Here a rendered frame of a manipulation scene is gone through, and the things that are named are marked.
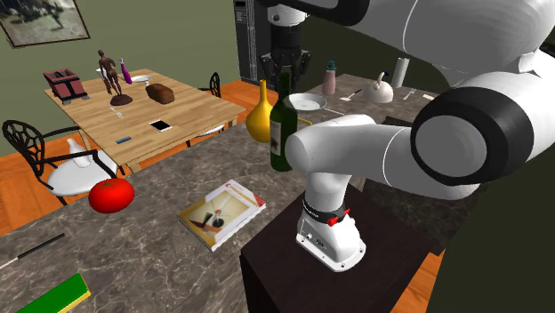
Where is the red tomato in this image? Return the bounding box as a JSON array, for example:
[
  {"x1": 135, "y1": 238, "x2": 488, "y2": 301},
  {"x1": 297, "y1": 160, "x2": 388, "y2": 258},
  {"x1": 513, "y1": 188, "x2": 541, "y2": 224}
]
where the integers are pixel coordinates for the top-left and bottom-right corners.
[{"x1": 87, "y1": 177, "x2": 136, "y2": 215}]

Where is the white vase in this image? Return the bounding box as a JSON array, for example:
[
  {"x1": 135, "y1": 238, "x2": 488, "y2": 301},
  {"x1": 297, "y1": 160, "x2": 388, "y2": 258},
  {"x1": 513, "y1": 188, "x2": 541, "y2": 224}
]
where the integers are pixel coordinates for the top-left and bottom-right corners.
[{"x1": 66, "y1": 137, "x2": 93, "y2": 169}]

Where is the purple bottle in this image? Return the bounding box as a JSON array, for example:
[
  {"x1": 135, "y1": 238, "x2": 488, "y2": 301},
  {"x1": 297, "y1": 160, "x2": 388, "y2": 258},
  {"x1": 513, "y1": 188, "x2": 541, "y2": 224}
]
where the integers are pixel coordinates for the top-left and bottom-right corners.
[{"x1": 118, "y1": 57, "x2": 133, "y2": 85}]

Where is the dark robot stand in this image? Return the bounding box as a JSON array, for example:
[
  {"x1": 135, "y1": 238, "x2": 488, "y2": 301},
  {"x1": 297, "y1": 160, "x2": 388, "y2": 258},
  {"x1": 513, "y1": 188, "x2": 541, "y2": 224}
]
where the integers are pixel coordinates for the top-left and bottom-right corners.
[{"x1": 238, "y1": 185, "x2": 435, "y2": 313}]

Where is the green and yellow book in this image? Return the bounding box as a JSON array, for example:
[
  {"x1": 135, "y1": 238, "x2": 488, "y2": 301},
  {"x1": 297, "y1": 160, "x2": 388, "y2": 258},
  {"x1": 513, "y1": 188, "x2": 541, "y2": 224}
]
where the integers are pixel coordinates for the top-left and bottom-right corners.
[{"x1": 15, "y1": 272, "x2": 93, "y2": 313}]

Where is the yellow vase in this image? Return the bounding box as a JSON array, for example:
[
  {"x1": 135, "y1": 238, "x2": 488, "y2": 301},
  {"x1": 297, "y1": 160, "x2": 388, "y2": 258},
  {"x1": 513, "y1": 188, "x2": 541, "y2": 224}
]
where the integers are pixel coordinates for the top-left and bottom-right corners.
[{"x1": 245, "y1": 79, "x2": 275, "y2": 144}]

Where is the white spatula with dark handle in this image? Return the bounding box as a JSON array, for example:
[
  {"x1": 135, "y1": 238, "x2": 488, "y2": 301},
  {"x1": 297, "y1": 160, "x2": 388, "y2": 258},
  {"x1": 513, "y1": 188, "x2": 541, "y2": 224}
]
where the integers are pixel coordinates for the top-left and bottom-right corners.
[{"x1": 339, "y1": 88, "x2": 364, "y2": 103}]

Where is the black chair with white seat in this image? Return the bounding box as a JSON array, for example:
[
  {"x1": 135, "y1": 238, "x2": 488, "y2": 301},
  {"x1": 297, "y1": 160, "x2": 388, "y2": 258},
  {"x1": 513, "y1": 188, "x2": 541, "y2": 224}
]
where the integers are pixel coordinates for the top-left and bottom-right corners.
[
  {"x1": 1, "y1": 119, "x2": 127, "y2": 206},
  {"x1": 185, "y1": 71, "x2": 227, "y2": 148}
]

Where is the green wine bottle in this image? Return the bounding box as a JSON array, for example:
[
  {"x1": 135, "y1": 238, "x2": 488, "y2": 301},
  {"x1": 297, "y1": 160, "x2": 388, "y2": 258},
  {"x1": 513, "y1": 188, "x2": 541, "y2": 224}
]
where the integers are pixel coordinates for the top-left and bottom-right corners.
[{"x1": 269, "y1": 71, "x2": 300, "y2": 173}]

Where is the brown human figure statue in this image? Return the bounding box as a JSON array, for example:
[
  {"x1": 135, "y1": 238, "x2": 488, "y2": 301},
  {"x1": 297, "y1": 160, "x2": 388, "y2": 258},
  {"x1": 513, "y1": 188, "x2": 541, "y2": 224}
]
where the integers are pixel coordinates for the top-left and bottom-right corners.
[{"x1": 96, "y1": 48, "x2": 134, "y2": 108}]

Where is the pink bottle with teal cap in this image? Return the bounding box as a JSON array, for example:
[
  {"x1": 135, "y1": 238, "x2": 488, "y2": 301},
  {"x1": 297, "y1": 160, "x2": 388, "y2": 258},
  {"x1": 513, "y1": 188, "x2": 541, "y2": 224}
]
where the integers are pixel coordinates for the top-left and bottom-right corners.
[{"x1": 321, "y1": 60, "x2": 338, "y2": 96}]

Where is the dark tall refrigerator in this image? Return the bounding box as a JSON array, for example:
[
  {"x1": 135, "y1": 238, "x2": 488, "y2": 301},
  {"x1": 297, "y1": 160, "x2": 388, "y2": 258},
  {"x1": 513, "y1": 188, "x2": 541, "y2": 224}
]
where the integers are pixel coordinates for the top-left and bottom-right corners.
[{"x1": 232, "y1": 0, "x2": 279, "y2": 91}]

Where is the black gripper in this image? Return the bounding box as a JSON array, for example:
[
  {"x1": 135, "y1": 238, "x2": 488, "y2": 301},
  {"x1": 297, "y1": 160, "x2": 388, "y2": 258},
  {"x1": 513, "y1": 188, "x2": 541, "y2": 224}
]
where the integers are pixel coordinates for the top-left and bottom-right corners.
[{"x1": 259, "y1": 23, "x2": 312, "y2": 88}]

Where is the white and red book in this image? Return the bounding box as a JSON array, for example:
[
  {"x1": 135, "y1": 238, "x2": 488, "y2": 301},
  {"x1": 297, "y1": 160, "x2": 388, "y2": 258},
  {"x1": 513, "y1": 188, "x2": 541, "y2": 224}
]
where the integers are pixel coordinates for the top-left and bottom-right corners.
[{"x1": 176, "y1": 179, "x2": 268, "y2": 253}]

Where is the black and white rod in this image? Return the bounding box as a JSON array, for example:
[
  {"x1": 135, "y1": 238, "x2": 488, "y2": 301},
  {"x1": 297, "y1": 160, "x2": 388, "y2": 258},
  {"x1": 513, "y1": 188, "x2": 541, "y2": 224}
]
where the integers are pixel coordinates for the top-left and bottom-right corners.
[{"x1": 0, "y1": 233, "x2": 67, "y2": 270}]

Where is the wooden dining table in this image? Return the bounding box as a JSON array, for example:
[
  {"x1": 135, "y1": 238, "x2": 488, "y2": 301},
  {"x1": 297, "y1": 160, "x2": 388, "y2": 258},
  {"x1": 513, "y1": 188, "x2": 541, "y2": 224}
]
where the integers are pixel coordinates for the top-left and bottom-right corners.
[{"x1": 44, "y1": 68, "x2": 248, "y2": 175}]

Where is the white paper towel roll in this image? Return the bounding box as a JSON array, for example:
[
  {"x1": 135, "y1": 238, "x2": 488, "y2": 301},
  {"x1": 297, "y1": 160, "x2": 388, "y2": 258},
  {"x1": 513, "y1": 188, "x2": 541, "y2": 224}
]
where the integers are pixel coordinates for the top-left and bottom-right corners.
[{"x1": 390, "y1": 57, "x2": 411, "y2": 90}]

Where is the framed wall picture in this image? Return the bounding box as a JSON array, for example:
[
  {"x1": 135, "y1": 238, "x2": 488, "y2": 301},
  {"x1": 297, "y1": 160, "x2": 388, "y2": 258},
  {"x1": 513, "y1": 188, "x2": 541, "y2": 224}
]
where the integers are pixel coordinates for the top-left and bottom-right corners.
[{"x1": 0, "y1": 0, "x2": 92, "y2": 49}]

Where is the red toaster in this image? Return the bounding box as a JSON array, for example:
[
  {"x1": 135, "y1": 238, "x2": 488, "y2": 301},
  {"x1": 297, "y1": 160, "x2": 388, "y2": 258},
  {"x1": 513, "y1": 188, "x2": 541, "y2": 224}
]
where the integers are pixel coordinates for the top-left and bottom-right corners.
[{"x1": 42, "y1": 67, "x2": 91, "y2": 106}]

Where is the brown bread loaf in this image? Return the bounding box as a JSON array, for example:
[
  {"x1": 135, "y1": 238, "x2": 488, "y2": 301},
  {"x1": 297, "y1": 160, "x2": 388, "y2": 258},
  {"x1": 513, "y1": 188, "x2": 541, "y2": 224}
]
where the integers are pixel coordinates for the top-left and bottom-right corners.
[{"x1": 144, "y1": 83, "x2": 176, "y2": 106}]

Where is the white plate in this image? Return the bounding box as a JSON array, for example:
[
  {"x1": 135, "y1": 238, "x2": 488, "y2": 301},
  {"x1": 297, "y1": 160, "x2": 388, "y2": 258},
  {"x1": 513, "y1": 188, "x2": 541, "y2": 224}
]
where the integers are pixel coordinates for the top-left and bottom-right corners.
[{"x1": 287, "y1": 92, "x2": 328, "y2": 113}]

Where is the white kettle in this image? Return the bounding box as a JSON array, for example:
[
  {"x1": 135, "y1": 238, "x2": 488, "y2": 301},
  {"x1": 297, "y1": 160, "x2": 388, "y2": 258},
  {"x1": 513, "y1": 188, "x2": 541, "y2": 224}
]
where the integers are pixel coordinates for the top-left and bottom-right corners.
[{"x1": 362, "y1": 71, "x2": 395, "y2": 105}]

